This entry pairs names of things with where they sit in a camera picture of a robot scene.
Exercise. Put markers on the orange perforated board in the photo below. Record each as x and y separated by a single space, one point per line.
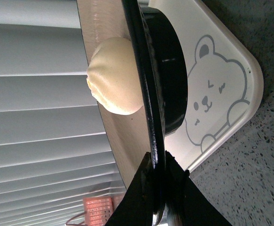
98 210

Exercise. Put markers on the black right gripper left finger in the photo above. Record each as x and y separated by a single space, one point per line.
137 205

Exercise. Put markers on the beige plate with black rim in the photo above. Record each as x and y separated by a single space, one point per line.
163 79

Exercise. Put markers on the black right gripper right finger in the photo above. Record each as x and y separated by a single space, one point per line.
184 204

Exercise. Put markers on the grey pleated curtain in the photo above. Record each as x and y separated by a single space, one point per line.
53 147

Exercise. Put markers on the cream bear print tray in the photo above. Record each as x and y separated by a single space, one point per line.
225 82

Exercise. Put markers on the white steamed bun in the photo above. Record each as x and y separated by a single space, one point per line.
113 78

